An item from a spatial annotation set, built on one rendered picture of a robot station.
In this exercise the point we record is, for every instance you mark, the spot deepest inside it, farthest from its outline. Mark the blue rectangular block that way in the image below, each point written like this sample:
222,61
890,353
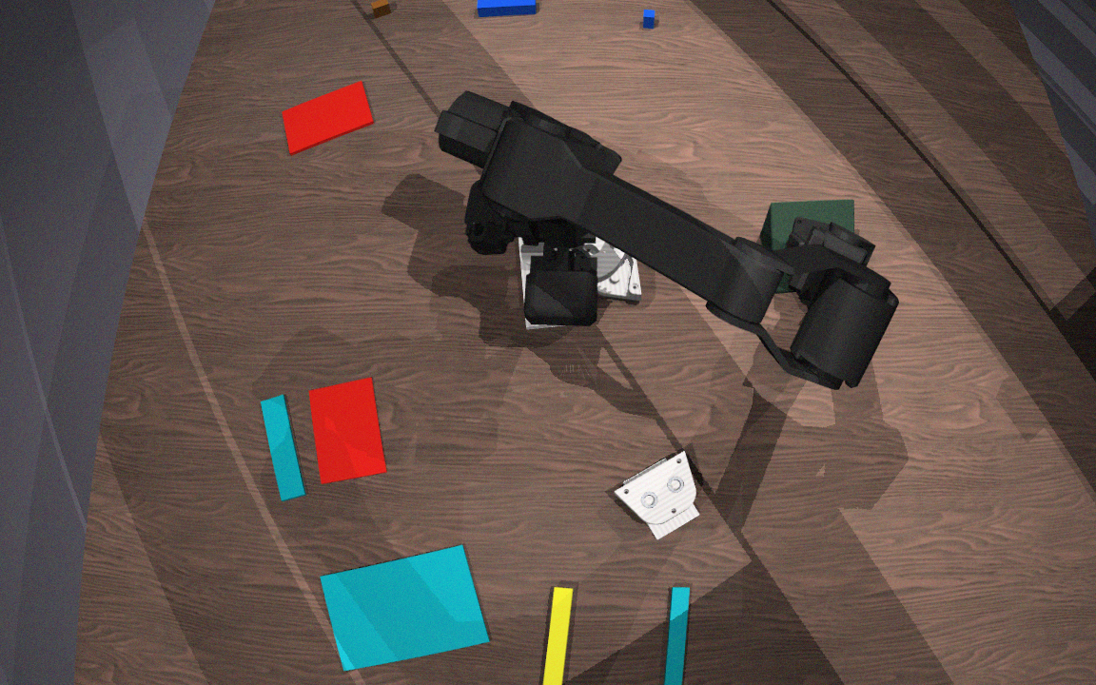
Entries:
488,8

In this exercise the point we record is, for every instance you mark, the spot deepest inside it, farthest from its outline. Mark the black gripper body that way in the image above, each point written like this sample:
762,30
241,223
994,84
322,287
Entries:
566,292

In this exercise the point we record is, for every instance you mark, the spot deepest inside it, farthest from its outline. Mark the red flat rectangular plate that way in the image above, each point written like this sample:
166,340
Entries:
332,115
347,431

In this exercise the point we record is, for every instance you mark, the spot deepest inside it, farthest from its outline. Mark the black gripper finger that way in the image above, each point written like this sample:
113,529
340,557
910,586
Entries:
537,263

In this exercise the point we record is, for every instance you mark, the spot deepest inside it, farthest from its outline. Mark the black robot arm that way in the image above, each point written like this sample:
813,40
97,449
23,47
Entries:
537,169

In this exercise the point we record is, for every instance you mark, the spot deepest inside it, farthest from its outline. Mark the teal flat bar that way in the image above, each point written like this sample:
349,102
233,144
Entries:
676,636

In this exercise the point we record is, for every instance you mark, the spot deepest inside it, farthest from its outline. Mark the yellow flat bar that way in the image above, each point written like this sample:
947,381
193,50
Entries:
557,641

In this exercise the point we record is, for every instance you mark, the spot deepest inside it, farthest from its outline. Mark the cyan flat bar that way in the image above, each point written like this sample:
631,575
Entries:
283,452

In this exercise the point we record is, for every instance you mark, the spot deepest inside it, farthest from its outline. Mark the cyan flat rectangular plate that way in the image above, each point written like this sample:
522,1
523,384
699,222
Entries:
407,608

